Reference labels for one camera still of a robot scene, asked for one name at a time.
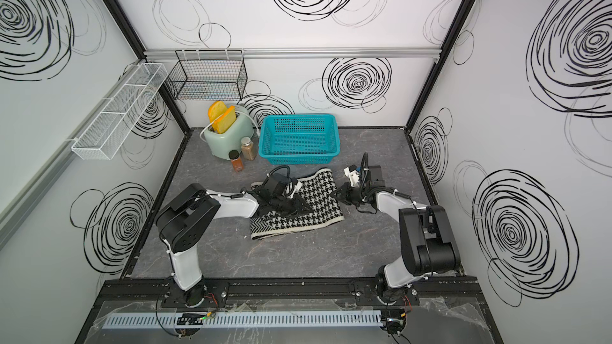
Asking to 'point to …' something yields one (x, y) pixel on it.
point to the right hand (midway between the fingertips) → (333, 195)
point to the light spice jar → (249, 150)
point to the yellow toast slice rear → (216, 109)
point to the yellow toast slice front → (224, 123)
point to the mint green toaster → (221, 144)
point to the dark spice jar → (237, 159)
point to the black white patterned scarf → (319, 191)
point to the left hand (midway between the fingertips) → (311, 212)
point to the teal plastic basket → (300, 139)
